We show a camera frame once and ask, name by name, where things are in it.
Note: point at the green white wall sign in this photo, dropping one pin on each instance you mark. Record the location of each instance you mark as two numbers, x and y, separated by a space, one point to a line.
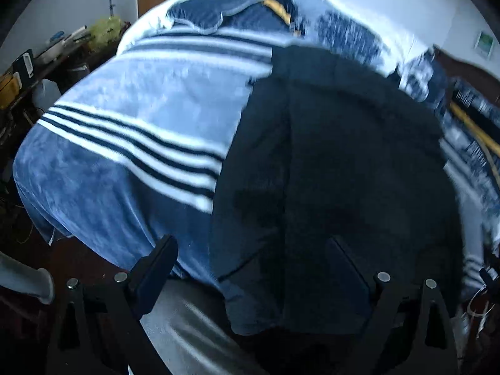
485 44

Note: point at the blue white striped blanket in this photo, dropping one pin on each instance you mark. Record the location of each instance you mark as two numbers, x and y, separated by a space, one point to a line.
100 165

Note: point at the dark wooden headboard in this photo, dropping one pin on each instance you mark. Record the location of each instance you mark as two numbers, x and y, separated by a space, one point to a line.
482 80

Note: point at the grey trouser leg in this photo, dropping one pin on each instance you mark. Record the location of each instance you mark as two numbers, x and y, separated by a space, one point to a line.
190 331

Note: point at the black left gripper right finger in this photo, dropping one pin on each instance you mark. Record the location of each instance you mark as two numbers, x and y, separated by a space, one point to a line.
388 306

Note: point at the yellow green bag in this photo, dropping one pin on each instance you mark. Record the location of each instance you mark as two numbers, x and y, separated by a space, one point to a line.
105 31

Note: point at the cluttered side table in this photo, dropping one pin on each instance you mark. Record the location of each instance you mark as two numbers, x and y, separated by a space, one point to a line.
31 86

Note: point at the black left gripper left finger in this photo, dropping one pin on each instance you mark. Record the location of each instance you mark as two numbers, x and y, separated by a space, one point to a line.
101 329

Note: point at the black large garment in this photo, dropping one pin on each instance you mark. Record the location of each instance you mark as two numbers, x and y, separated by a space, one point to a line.
324 147

